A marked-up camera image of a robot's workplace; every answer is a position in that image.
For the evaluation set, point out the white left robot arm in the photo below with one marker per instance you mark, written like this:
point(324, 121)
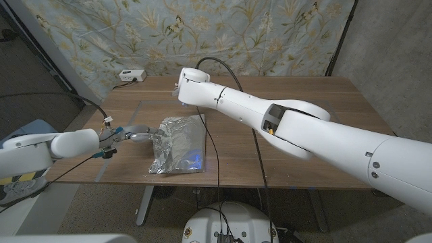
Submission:
point(40, 152)

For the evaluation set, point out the floral print backdrop cloth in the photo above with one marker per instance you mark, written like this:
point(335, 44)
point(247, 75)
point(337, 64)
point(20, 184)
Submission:
point(270, 27)

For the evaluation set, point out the crinkled aluminum foil sheet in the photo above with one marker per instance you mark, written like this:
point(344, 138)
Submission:
point(180, 145)

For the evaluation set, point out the white power outlet box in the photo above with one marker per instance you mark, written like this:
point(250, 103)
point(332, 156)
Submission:
point(132, 75)

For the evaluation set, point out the grey electronics module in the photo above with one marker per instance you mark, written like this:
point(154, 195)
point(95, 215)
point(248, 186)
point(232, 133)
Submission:
point(224, 238)

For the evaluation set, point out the grey sneaker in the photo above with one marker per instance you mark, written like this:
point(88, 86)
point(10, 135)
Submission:
point(20, 192)

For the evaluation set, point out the white domed robot base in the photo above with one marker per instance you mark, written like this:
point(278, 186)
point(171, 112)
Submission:
point(243, 219)

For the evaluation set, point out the white table leg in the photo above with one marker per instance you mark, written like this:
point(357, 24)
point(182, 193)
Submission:
point(145, 206)

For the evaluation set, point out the white robot chest panel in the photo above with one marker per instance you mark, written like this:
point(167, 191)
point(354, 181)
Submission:
point(67, 239)

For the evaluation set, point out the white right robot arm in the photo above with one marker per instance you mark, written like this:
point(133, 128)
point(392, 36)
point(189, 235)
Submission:
point(320, 138)

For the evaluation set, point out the grey table leg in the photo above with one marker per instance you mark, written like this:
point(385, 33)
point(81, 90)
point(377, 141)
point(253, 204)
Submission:
point(317, 209)

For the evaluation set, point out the black backdrop stand pole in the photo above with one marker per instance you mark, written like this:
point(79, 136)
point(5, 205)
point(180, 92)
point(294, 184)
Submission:
point(339, 40)

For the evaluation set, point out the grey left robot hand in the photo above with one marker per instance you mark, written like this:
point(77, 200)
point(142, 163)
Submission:
point(135, 132)

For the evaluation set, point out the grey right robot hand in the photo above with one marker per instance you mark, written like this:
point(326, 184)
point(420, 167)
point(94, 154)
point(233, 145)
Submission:
point(176, 89)

